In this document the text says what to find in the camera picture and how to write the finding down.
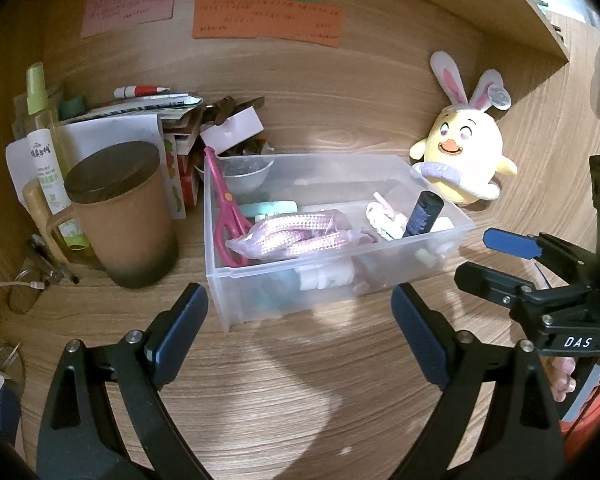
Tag white bottle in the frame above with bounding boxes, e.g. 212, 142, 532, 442
294, 262, 356, 292

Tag red and green carton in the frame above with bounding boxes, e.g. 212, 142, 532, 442
162, 130, 203, 218

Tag pink paper note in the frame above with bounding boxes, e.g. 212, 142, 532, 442
81, 0, 177, 38

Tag wooden shelf board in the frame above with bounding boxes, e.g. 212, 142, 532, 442
485, 0, 571, 63

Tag small white box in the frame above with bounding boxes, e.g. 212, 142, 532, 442
199, 106, 265, 153

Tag red and white marker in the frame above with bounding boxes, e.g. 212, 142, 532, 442
113, 85, 171, 99

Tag white bowl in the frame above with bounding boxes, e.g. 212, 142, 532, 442
196, 157, 276, 196

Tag orange paper note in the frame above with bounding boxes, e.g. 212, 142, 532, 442
191, 0, 343, 48

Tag mint green case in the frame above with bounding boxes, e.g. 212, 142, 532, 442
239, 200, 299, 217

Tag pink rope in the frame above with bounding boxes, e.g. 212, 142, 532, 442
225, 209, 376, 261

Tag white clip item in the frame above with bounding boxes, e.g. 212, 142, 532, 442
366, 201, 412, 242

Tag white cable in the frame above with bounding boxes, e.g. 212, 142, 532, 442
0, 267, 48, 291

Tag eyeglasses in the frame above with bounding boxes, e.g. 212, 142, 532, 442
7, 235, 81, 316

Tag pink pen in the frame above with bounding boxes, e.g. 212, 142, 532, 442
373, 191, 397, 217

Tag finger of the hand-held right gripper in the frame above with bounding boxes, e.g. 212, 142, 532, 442
482, 227, 593, 286
454, 261, 546, 311

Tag pink scissors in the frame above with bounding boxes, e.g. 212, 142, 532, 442
203, 146, 256, 267

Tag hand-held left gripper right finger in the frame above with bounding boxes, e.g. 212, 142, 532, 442
390, 282, 566, 480

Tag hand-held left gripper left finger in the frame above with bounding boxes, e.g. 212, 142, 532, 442
36, 282, 210, 480

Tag white paper sheet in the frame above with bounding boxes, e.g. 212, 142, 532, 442
6, 112, 168, 206

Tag stack of booklets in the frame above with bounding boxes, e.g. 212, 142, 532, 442
60, 92, 204, 126

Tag brown mug with lid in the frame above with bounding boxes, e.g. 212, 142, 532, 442
45, 141, 179, 290

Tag dark brown clip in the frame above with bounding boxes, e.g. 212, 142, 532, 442
205, 95, 267, 126

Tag black pen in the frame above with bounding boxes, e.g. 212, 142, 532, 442
30, 234, 80, 283

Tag person's right hand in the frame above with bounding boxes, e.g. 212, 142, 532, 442
545, 355, 578, 403

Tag black tube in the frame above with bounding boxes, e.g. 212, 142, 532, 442
402, 190, 443, 238

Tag person's right forearm orange sleeve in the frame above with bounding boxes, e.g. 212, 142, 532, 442
560, 380, 600, 461

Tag yellow chick plush toy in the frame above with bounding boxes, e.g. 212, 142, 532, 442
409, 51, 519, 206

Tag clear plastic box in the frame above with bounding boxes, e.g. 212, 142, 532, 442
202, 152, 477, 333

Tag beige wooden handle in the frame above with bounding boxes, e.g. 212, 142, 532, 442
21, 178, 73, 266

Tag green spray bottle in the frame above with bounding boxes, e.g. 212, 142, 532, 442
25, 62, 88, 251

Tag white tube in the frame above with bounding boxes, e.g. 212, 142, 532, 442
414, 216, 455, 267

